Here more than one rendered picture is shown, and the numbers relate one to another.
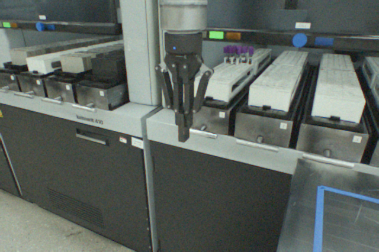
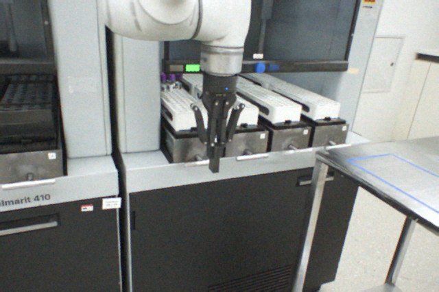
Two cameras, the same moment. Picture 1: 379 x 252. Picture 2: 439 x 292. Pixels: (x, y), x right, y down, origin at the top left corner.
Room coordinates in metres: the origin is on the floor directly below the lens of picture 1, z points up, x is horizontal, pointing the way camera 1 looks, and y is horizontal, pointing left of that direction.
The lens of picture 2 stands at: (0.06, 0.59, 1.14)
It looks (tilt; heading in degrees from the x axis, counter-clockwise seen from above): 23 degrees down; 309
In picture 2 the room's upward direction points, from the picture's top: 4 degrees clockwise
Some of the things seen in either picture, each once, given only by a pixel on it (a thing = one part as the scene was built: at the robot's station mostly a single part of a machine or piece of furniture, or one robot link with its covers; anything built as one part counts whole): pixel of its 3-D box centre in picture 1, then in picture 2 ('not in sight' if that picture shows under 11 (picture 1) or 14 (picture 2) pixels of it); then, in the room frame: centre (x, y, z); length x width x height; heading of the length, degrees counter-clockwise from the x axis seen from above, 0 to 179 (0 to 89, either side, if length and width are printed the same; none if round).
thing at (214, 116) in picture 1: (238, 85); (166, 111); (0.94, -0.18, 0.78); 0.73 x 0.14 x 0.09; 154
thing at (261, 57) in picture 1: (252, 61); not in sight; (1.10, -0.26, 0.83); 0.30 x 0.10 x 0.06; 154
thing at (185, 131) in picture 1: (185, 126); (215, 157); (0.54, 0.01, 0.80); 0.03 x 0.01 x 0.07; 154
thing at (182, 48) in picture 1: (183, 55); (219, 93); (0.54, 0.01, 0.96); 0.08 x 0.07 x 0.09; 64
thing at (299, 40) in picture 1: (299, 39); (259, 68); (0.61, -0.25, 0.98); 0.03 x 0.01 x 0.03; 64
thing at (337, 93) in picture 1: (335, 93); (263, 103); (0.68, -0.40, 0.83); 0.30 x 0.10 x 0.06; 154
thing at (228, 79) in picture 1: (227, 79); (178, 107); (0.82, -0.12, 0.83); 0.30 x 0.10 x 0.06; 154
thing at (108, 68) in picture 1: (106, 68); (27, 121); (0.90, 0.28, 0.85); 0.12 x 0.02 x 0.06; 64
